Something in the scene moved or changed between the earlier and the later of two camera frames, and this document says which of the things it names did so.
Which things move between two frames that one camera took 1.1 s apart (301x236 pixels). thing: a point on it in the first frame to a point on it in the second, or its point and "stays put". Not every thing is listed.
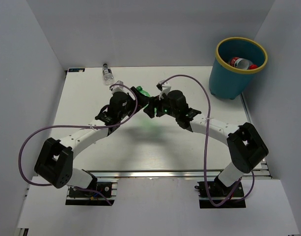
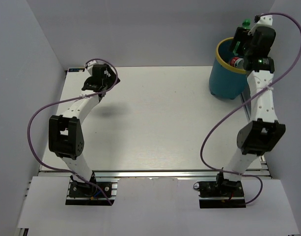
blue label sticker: [76, 70] stays put
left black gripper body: [130, 104] to [110, 79]
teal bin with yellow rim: [236, 59] stays put
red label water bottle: [242, 63] stays put
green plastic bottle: [140, 89] to [246, 24]
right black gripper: [154, 102] to [240, 35]
